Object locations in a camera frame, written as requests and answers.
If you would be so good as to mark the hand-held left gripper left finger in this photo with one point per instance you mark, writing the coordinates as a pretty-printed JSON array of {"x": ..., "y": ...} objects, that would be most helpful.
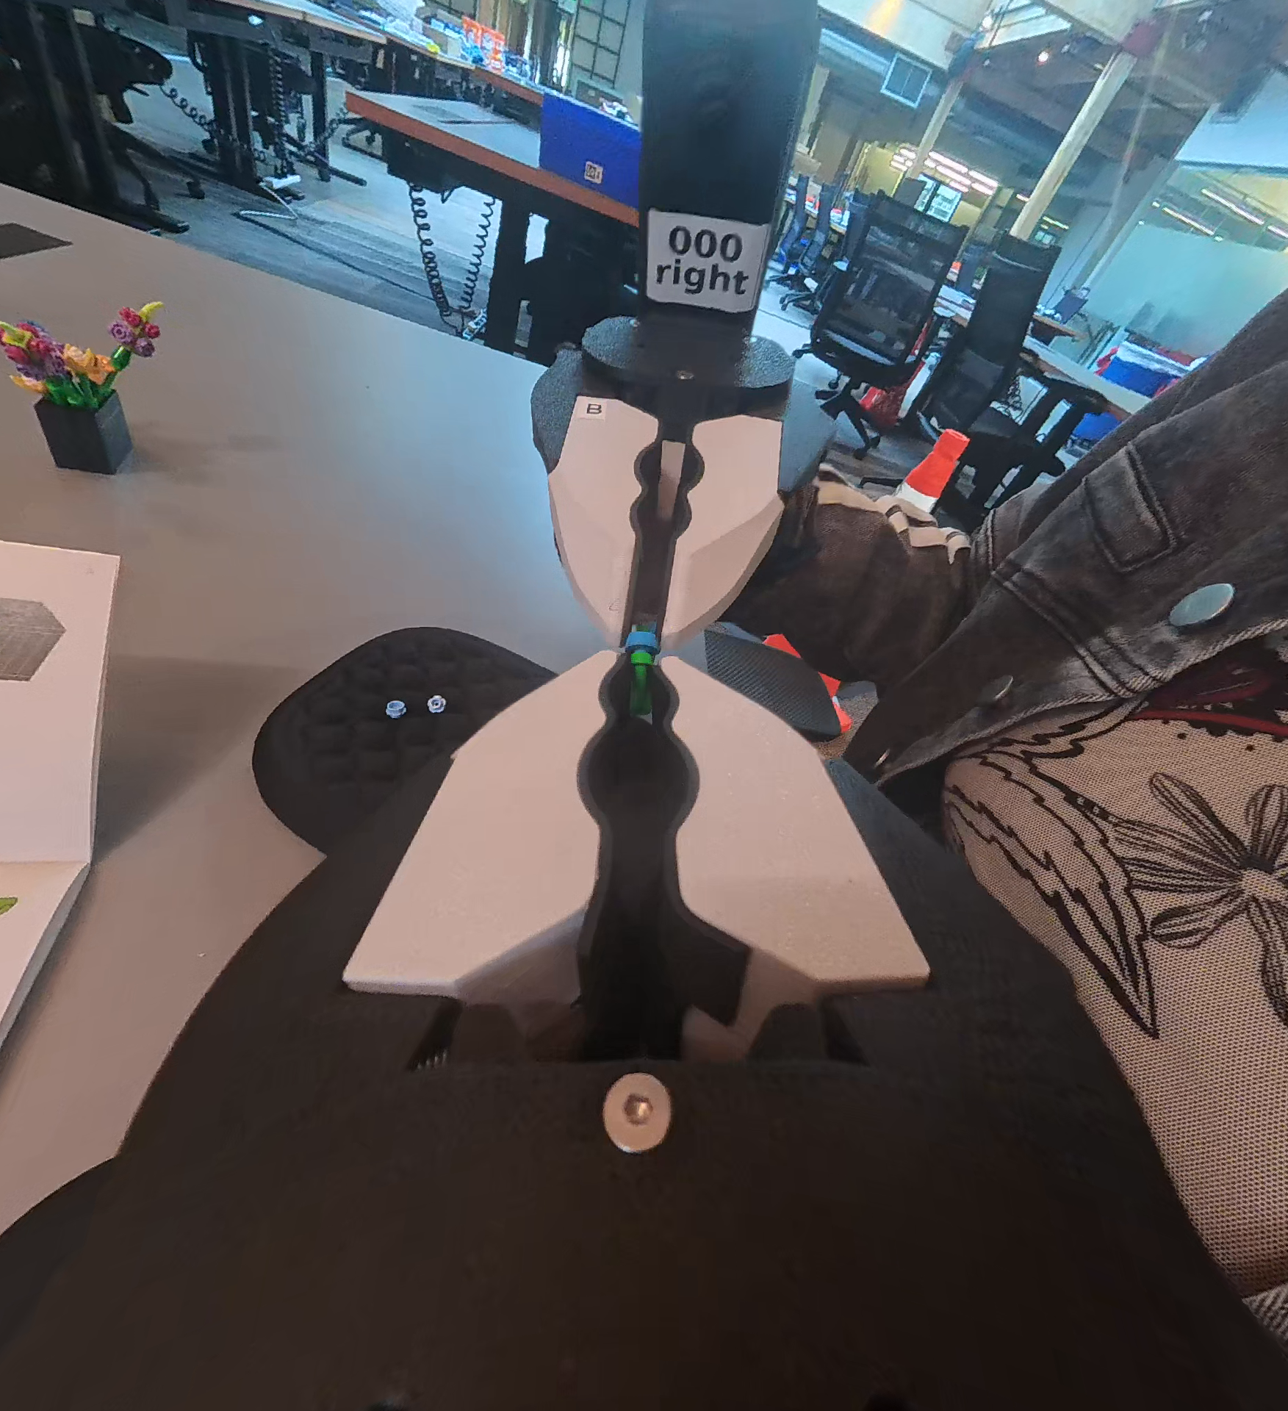
[{"x": 490, "y": 871}]

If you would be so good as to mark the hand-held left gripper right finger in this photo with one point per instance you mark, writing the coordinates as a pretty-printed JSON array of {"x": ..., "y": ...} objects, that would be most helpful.
[{"x": 788, "y": 871}]

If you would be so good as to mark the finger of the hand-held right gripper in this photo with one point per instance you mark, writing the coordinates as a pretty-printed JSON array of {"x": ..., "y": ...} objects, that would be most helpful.
[
  {"x": 595, "y": 497},
  {"x": 737, "y": 497}
]

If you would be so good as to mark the green lego stem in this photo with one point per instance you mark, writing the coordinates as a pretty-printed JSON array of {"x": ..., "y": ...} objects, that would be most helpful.
[{"x": 638, "y": 684}]

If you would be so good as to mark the lego instruction booklet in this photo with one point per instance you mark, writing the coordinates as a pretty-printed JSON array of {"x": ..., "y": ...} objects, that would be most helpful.
[{"x": 5, "y": 717}]

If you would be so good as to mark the lego flower bouquet model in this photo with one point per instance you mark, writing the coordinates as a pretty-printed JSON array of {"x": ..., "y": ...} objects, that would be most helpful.
[{"x": 76, "y": 386}]

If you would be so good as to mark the blue storage box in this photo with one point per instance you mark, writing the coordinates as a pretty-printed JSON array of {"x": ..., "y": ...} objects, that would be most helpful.
[{"x": 589, "y": 149}]

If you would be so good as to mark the black padded wrist rest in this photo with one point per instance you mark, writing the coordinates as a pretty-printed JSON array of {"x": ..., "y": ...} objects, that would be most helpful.
[{"x": 380, "y": 761}]

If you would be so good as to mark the orange white traffic cone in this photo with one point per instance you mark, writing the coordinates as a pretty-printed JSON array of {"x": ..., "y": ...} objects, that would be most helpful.
[
  {"x": 936, "y": 469},
  {"x": 810, "y": 684}
]

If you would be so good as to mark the black office chair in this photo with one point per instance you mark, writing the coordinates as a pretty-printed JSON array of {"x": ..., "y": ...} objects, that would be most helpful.
[
  {"x": 997, "y": 376},
  {"x": 887, "y": 321},
  {"x": 50, "y": 100}
]

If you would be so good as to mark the wooden edged office desk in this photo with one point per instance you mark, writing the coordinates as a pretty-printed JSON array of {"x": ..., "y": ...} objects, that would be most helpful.
[{"x": 468, "y": 145}]

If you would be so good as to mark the floral print shirt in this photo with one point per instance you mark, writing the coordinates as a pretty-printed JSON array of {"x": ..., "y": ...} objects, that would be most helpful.
[{"x": 1151, "y": 937}]

